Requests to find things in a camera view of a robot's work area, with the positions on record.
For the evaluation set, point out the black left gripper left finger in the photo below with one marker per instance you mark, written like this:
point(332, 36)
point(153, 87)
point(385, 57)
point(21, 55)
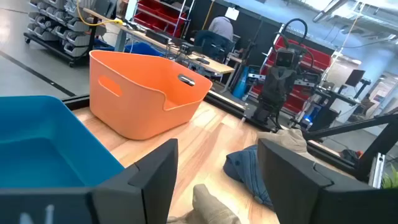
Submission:
point(149, 186)

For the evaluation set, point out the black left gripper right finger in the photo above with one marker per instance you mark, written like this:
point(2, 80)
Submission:
point(295, 193)

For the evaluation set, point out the blue denim baseball cap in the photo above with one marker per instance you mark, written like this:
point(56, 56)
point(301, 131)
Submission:
point(245, 171)

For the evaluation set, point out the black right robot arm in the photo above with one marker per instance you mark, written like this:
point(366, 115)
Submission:
point(301, 53)

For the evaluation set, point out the blue cylinder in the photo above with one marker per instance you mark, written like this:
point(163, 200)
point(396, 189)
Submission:
point(241, 84)

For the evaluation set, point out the large rack with red bins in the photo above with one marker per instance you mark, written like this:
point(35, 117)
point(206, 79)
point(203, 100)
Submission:
point(320, 59)

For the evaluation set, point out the long wooden workbench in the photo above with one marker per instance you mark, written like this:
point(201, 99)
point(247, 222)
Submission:
point(214, 66)

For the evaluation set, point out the small black monitor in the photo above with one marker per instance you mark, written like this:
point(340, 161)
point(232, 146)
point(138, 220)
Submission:
point(355, 77)

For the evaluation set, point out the dark office chair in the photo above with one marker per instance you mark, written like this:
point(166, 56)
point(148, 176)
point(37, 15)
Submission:
point(214, 45)

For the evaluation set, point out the person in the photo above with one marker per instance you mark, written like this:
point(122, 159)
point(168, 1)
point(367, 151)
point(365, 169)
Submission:
point(221, 27)

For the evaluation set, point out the white paper sign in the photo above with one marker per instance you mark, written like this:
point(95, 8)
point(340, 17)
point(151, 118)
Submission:
point(232, 13)

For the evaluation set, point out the orange plastic bin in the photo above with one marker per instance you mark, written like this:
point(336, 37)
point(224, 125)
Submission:
point(140, 93)

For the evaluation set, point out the small green potted plant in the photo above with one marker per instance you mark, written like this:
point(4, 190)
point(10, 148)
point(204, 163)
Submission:
point(391, 180)

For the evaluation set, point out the blue plastic bin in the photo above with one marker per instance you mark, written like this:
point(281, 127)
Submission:
point(43, 146)

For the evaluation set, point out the shelf with red bins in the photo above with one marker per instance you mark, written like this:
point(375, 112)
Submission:
point(161, 17)

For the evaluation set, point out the blue floor crate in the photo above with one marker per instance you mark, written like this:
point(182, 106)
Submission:
point(143, 49)

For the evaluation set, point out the rack of grey bins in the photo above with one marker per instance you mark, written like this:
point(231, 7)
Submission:
point(59, 31)

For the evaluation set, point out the silver aluminium bracket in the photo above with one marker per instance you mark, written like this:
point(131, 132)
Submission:
point(377, 169)

